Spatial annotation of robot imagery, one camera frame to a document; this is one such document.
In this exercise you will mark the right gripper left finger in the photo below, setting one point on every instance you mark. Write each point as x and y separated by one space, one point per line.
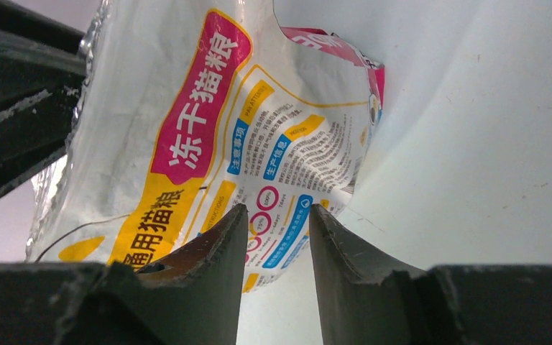
190 296

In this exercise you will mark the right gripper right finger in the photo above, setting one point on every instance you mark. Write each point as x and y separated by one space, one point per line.
366 296

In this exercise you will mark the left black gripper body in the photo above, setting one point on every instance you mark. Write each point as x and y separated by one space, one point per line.
41 74

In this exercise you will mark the pet food bag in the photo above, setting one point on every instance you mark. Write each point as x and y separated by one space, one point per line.
192 107

